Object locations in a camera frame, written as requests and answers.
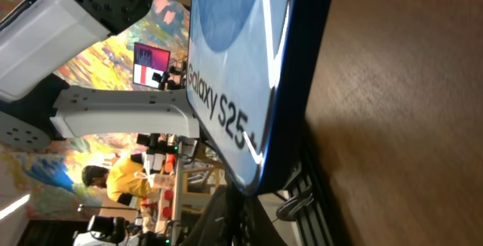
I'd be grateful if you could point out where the person in yellow shirt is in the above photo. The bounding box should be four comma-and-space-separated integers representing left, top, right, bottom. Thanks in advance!
82, 153, 176, 208

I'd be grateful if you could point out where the blue Galaxy smartphone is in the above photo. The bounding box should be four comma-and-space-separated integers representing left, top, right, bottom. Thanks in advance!
186, 0, 331, 195

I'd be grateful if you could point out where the computer monitor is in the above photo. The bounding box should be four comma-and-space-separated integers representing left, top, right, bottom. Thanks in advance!
133, 42, 171, 89

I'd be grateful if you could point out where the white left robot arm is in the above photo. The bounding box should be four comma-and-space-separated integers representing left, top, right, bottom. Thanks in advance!
1, 0, 201, 149

